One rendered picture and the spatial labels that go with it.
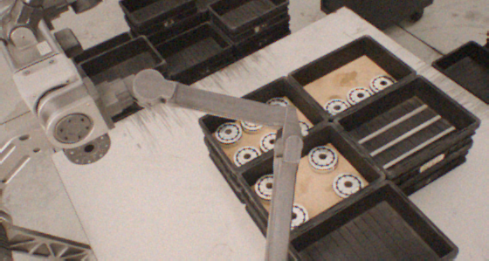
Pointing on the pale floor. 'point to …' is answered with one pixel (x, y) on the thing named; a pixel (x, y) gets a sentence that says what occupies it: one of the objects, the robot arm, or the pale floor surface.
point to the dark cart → (378, 2)
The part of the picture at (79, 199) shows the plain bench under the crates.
